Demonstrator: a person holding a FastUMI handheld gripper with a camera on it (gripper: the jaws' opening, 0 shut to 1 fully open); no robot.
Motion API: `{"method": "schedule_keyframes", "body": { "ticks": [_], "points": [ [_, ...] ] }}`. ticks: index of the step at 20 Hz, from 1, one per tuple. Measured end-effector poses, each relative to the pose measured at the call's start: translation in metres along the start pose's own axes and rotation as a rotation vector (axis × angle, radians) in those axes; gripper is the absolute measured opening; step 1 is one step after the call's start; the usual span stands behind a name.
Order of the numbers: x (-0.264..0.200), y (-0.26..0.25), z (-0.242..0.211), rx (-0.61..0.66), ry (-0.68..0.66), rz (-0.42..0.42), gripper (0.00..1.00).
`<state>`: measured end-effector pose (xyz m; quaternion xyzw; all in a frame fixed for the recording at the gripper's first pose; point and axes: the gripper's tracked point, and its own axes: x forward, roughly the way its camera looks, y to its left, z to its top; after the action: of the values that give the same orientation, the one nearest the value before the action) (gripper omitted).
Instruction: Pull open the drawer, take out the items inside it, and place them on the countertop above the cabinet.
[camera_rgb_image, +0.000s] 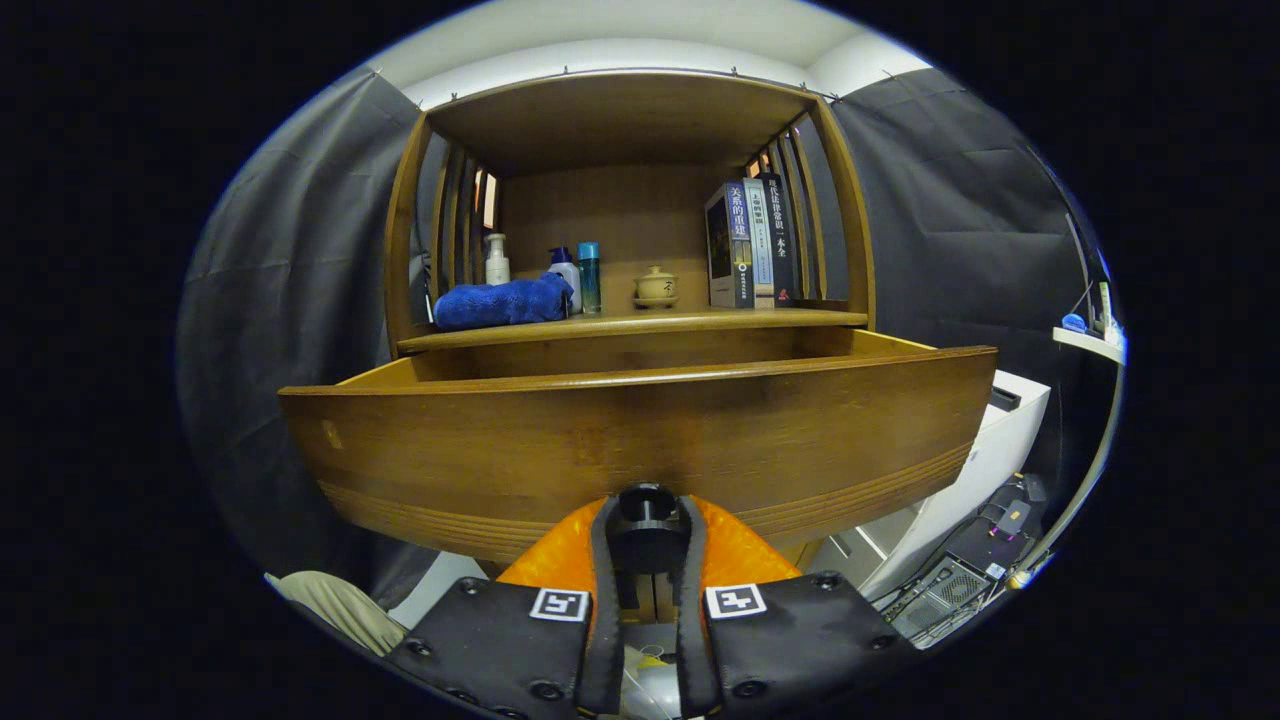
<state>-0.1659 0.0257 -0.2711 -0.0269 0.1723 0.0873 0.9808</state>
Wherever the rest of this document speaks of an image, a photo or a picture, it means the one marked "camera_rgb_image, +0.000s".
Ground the person's leg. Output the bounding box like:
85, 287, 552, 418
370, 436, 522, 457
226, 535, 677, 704
265, 570, 409, 658

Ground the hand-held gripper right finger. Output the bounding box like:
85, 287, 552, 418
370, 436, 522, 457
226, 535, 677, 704
675, 495, 916, 720

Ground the white desk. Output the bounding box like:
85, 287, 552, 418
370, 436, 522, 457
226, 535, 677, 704
1052, 325, 1128, 366

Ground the book with blue spine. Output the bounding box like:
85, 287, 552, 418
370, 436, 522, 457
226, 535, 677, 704
705, 181, 756, 309

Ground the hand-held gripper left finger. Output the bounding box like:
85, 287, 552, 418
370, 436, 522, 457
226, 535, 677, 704
385, 495, 626, 720

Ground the black computer case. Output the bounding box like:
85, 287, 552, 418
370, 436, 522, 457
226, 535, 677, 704
880, 472, 1051, 651

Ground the wooden drawer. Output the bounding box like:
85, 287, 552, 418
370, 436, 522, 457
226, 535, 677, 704
277, 328, 999, 566

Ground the black drawer knob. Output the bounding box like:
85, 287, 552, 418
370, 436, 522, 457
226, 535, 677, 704
608, 483, 691, 576

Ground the book with white spine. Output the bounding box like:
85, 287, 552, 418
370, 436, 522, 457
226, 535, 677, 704
745, 177, 776, 301

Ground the wooden cabinet frame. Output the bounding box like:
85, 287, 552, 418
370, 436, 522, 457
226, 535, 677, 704
383, 70, 878, 381

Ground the white lotion bottle blue cap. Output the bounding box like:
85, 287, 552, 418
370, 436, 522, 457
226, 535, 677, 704
547, 247, 583, 314

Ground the wooden countertop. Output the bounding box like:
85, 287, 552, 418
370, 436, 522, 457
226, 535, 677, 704
397, 300, 869, 353

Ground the lidded ceramic teacup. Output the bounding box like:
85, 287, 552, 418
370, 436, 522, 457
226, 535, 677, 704
633, 265, 680, 310

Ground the clear blue bottle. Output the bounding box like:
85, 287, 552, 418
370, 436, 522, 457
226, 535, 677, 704
578, 241, 603, 316

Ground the blue towel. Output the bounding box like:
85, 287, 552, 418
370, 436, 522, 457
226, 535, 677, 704
433, 272, 575, 332

